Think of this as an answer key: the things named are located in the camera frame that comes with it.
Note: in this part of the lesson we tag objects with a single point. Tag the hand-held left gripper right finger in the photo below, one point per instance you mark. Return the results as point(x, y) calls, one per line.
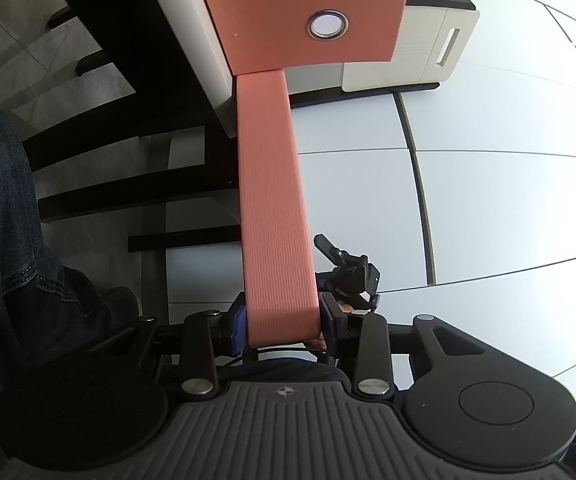
point(330, 327)

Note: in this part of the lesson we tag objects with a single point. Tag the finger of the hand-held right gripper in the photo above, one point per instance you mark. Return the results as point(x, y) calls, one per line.
point(329, 247)

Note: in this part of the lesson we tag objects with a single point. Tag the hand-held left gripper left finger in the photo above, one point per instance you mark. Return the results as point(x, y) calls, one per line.
point(239, 330)

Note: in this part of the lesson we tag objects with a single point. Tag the white desktop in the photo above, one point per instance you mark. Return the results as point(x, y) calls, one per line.
point(202, 60)

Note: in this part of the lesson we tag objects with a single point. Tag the person's dark shoe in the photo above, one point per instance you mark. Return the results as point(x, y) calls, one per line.
point(117, 306)

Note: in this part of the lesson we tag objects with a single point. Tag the white wardrobe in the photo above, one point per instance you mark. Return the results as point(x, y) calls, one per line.
point(493, 200)

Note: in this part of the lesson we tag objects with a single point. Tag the person's jeans leg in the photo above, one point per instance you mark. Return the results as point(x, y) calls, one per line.
point(2, 210)

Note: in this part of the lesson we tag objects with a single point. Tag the black desk frame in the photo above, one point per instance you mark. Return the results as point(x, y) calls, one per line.
point(117, 20)

